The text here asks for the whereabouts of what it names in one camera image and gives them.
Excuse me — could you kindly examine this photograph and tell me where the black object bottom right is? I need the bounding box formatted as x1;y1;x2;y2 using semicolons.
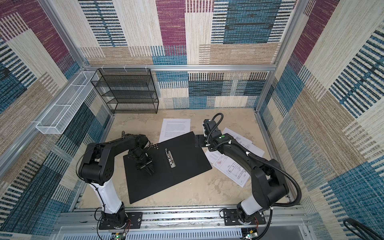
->
343;218;384;240

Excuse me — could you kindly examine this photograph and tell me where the white wire mesh basket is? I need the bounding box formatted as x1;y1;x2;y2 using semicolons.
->
36;71;95;135

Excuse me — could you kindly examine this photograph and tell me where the white text paper sheet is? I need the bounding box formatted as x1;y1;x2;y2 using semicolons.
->
159;119;191;143

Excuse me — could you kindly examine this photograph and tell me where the aluminium front rail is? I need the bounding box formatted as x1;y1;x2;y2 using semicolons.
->
50;205;316;240

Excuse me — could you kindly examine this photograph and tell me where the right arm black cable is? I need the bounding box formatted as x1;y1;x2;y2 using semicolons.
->
206;112;302;240

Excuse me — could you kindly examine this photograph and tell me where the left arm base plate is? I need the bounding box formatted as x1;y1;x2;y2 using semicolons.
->
98;212;143;231

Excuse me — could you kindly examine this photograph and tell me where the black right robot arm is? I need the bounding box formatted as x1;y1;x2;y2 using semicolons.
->
195;134;289;225

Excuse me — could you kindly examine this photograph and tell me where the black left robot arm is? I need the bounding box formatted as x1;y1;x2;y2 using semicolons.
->
76;132;155;229

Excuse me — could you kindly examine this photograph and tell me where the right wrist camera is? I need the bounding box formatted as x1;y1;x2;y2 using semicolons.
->
203;119;218;137

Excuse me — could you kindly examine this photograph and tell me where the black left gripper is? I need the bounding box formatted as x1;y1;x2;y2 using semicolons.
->
129;150;156;174

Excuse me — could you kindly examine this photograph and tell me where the black wire mesh shelf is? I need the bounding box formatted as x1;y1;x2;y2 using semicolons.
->
91;68;159;114

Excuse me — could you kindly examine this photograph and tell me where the white diagram paper sheet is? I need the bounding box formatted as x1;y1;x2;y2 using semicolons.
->
205;151;250;188

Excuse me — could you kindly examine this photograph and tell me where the metal folder clip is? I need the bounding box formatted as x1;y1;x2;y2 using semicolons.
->
165;149;176;168

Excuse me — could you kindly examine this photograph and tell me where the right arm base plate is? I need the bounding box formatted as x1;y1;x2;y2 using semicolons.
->
219;208;267;226

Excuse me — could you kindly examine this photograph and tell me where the white paper sheet underneath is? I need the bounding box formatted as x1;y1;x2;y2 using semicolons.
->
223;128;265;157

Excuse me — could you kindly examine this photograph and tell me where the red folder black inside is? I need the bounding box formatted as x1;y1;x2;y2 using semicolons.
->
123;132;212;204

